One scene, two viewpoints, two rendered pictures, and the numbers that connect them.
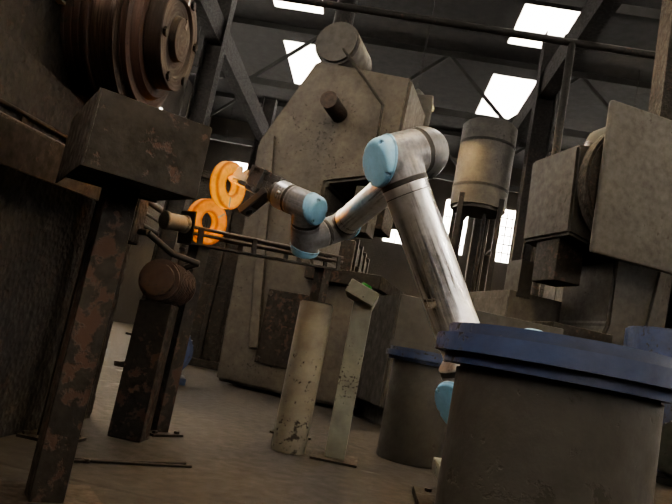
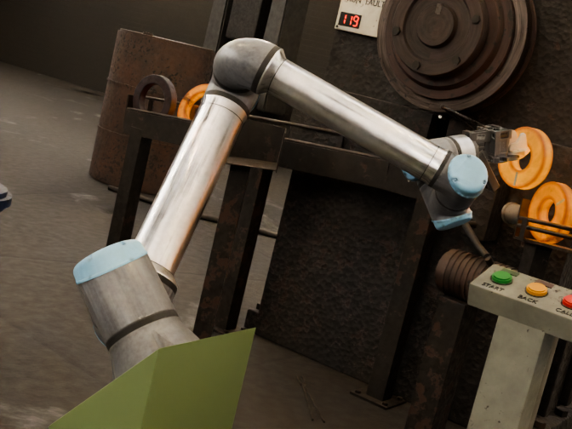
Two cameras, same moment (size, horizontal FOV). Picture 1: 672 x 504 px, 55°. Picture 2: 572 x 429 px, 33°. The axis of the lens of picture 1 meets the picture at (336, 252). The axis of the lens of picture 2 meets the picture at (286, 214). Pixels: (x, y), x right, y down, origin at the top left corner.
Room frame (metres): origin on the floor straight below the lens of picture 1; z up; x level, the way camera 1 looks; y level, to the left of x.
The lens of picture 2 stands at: (2.78, -2.01, 0.93)
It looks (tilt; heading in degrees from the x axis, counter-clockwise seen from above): 9 degrees down; 119
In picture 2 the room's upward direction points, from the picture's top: 13 degrees clockwise
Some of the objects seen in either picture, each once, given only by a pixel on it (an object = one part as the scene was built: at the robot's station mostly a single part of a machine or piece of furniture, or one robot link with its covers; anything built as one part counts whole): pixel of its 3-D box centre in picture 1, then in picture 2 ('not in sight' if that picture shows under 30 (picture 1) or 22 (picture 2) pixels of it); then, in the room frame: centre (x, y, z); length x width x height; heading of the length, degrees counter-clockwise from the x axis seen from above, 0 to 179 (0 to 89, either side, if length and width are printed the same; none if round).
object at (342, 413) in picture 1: (350, 370); (497, 428); (2.33, -0.13, 0.31); 0.24 x 0.16 x 0.62; 176
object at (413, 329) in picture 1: (446, 369); not in sight; (4.05, -0.81, 0.39); 1.03 x 0.83 x 0.77; 101
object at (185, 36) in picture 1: (173, 38); (438, 26); (1.70, 0.55, 1.11); 0.28 x 0.06 x 0.28; 176
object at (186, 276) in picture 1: (153, 347); (460, 351); (2.02, 0.49, 0.27); 0.22 x 0.13 x 0.53; 176
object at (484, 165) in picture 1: (469, 257); not in sight; (10.32, -2.13, 2.25); 0.92 x 0.92 x 4.50
